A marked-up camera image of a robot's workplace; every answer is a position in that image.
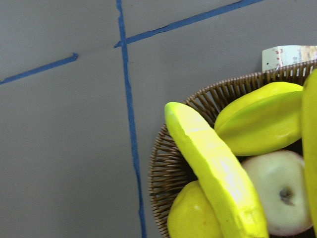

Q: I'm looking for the yellow starfruit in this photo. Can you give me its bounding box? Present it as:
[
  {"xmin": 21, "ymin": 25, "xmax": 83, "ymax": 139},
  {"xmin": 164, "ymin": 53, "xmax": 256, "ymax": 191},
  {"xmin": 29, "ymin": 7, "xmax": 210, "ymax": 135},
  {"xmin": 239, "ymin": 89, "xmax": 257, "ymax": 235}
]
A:
[{"xmin": 214, "ymin": 82, "xmax": 303, "ymax": 156}]

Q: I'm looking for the brown wicker basket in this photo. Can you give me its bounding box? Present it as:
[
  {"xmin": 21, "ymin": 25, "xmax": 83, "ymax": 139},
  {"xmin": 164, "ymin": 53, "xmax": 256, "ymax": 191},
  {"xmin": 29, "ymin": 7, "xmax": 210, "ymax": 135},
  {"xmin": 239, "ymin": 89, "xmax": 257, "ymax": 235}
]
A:
[{"xmin": 148, "ymin": 60, "xmax": 317, "ymax": 238}]

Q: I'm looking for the yellow banana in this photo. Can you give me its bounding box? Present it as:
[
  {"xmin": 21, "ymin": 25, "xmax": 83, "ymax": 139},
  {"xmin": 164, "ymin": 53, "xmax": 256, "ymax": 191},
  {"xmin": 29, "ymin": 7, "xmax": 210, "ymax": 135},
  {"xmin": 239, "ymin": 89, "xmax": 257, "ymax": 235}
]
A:
[
  {"xmin": 164, "ymin": 102, "xmax": 269, "ymax": 238},
  {"xmin": 301, "ymin": 69, "xmax": 317, "ymax": 230}
]

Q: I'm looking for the pale apple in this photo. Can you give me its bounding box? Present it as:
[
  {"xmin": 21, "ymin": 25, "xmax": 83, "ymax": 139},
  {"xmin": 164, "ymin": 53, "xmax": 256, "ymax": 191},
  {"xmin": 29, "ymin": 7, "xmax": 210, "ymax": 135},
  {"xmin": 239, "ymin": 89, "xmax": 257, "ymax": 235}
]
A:
[{"xmin": 242, "ymin": 150, "xmax": 313, "ymax": 237}]

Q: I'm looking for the yellow lemon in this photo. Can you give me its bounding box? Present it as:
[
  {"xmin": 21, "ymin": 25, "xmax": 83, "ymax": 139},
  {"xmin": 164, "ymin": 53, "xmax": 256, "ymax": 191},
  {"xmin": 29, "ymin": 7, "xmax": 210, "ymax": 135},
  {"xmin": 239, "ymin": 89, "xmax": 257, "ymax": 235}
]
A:
[{"xmin": 167, "ymin": 181, "xmax": 223, "ymax": 238}]

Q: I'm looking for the paper basket tag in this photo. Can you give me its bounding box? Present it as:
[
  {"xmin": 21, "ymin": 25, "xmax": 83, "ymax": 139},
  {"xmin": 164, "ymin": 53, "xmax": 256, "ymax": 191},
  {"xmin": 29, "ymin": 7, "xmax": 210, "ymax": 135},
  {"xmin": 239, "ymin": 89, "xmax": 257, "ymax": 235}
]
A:
[{"xmin": 262, "ymin": 45, "xmax": 317, "ymax": 71}]

